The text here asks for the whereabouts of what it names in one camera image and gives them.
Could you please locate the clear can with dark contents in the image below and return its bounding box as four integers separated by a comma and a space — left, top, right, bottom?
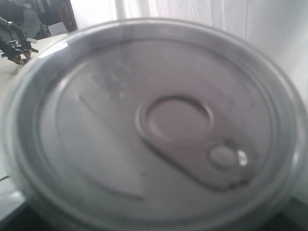
0, 19, 308, 231

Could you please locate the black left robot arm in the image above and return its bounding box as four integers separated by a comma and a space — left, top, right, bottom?
0, 0, 51, 65

